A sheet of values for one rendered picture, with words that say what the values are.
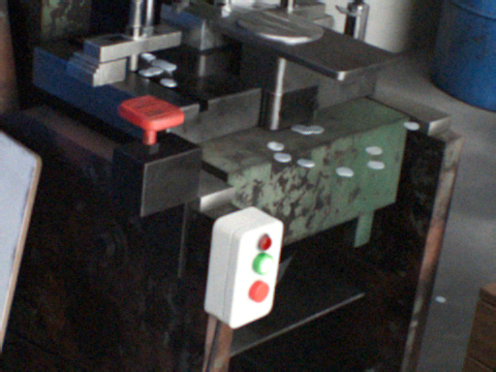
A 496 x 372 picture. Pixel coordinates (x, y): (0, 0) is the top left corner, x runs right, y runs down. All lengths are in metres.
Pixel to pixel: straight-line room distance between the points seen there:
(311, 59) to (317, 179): 0.20
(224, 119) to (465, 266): 1.30
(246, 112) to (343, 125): 0.16
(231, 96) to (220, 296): 0.30
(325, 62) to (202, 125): 0.19
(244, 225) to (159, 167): 0.13
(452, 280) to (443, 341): 0.28
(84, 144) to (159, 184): 0.25
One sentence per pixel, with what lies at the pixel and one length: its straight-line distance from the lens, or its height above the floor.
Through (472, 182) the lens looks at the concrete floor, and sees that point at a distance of 3.30.
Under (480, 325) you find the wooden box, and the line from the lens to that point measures 2.03.
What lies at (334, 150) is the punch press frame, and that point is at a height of 0.63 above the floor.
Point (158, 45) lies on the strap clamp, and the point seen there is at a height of 0.74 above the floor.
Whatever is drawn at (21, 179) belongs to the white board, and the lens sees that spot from 1.72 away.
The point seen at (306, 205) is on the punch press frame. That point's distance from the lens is 1.70.
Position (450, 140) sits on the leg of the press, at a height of 0.62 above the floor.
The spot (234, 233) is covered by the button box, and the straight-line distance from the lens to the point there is 1.44.
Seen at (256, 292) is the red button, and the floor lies 0.55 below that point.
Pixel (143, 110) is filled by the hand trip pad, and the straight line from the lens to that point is 1.40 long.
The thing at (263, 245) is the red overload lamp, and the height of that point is 0.61.
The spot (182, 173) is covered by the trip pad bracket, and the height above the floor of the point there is 0.68.
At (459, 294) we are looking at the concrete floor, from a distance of 2.72.
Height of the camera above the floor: 1.28
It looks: 25 degrees down
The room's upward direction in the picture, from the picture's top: 6 degrees clockwise
